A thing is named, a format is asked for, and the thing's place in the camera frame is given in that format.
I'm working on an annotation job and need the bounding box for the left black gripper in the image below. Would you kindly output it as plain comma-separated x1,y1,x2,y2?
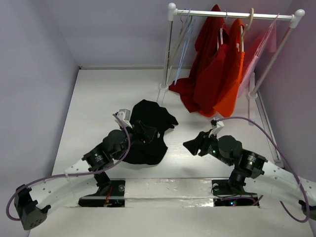
114,120,156,159

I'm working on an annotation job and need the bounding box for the orange hanging shirt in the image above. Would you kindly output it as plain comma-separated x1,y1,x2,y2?
195,19,244,118

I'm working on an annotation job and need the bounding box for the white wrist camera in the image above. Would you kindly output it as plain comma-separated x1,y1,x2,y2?
113,109,132,128
209,119,224,137

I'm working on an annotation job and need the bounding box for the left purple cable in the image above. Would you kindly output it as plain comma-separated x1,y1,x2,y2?
5,115,131,221

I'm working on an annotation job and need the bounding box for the dark red hanging shirt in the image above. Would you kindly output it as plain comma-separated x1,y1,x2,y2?
169,17,224,113

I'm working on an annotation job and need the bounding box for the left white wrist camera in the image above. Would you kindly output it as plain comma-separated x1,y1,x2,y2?
113,109,132,128

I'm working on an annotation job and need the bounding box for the pink white hanger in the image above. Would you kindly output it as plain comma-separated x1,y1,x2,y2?
216,24,230,50

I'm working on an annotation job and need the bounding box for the black t shirt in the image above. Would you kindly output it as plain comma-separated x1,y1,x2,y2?
123,99,178,165

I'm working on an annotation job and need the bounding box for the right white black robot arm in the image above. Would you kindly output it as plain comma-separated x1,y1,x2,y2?
183,132,316,220

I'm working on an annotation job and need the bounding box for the white clothes rack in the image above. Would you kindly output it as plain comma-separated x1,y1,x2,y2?
157,3,305,123

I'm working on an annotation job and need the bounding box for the beige plastic hanger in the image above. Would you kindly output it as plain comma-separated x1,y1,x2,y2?
168,17,192,69

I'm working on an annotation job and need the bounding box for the light blue wire hanger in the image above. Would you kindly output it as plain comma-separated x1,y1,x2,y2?
174,8,195,85

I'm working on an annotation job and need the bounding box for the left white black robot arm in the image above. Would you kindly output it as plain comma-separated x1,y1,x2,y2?
14,120,157,231

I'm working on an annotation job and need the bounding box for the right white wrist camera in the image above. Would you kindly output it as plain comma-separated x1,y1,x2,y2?
209,119,224,137

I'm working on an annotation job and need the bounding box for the pink hanging shirt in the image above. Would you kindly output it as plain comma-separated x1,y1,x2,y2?
237,22,277,97

